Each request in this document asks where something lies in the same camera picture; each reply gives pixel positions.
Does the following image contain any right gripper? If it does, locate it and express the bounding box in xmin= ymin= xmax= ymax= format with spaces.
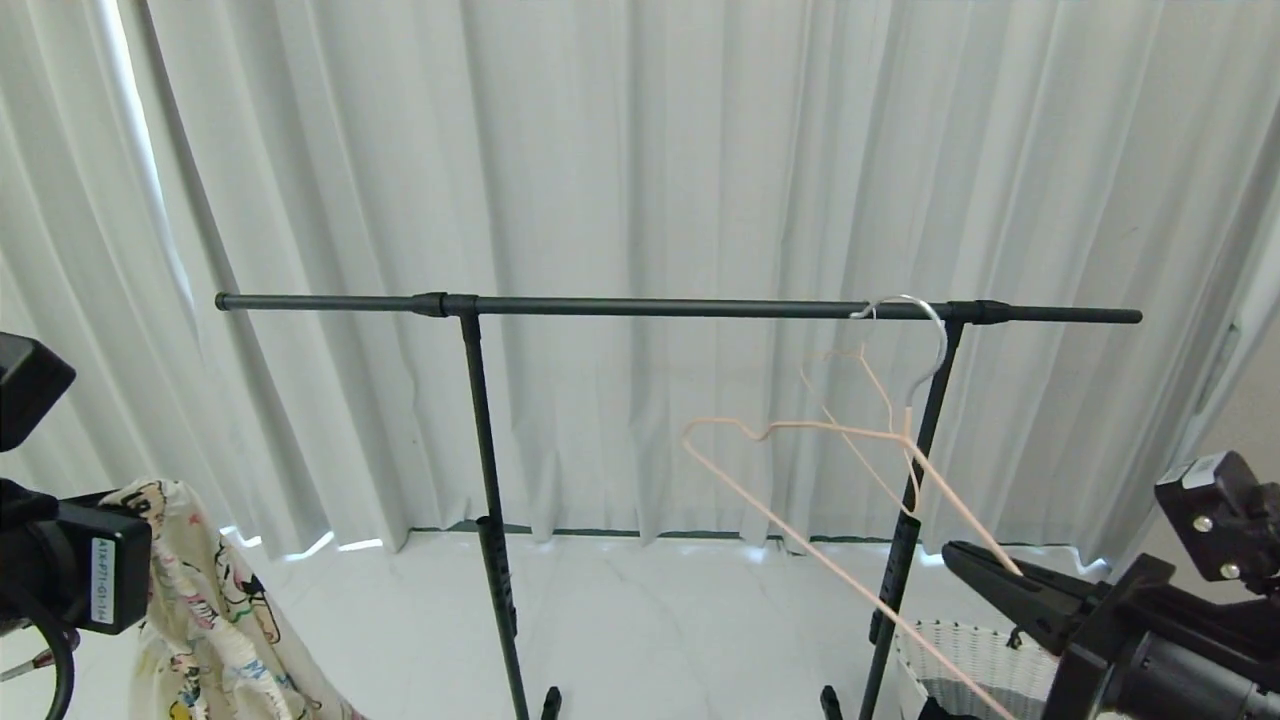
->
xmin=942 ymin=540 xmax=1280 ymax=720

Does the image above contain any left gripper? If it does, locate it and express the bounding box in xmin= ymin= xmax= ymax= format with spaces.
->
xmin=0 ymin=478 xmax=154 ymax=637

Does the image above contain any cream printed garment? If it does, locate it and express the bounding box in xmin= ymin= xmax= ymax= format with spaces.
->
xmin=98 ymin=478 xmax=366 ymax=720

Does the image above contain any pink clothes hanger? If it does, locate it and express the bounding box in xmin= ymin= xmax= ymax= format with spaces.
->
xmin=683 ymin=293 xmax=1023 ymax=720
xmin=798 ymin=345 xmax=923 ymax=518

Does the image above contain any white laundry basket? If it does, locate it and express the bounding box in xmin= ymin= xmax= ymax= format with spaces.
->
xmin=893 ymin=620 xmax=1066 ymax=720

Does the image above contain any black clothes rack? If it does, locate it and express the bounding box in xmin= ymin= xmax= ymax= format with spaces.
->
xmin=215 ymin=292 xmax=1143 ymax=720

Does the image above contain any white curtain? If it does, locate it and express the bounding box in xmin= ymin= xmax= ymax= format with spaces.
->
xmin=0 ymin=0 xmax=1280 ymax=571

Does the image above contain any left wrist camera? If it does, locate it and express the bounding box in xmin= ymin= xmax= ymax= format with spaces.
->
xmin=0 ymin=332 xmax=78 ymax=453

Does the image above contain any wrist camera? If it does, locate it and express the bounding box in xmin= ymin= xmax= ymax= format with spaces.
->
xmin=1153 ymin=450 xmax=1280 ymax=641
xmin=0 ymin=332 xmax=78 ymax=453

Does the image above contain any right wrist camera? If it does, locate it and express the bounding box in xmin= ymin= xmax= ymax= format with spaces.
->
xmin=1153 ymin=450 xmax=1280 ymax=641

